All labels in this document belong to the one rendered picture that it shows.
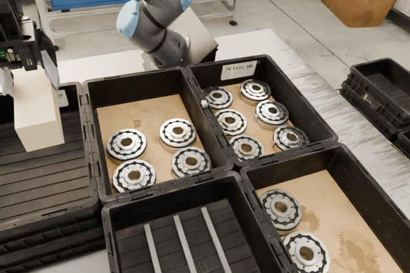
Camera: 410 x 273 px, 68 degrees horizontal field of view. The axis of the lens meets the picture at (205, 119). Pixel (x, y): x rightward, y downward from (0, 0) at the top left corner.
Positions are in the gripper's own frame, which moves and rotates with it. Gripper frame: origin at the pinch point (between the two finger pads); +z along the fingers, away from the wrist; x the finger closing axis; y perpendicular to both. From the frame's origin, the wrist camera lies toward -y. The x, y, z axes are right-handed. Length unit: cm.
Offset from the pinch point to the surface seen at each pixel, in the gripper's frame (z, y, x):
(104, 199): 16.4, 18.5, 7.2
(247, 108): 26, -4, 55
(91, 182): 16.4, 13.7, 5.5
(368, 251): 26, 46, 59
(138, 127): 26.5, -7.3, 20.4
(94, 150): 16.4, 5.6, 7.5
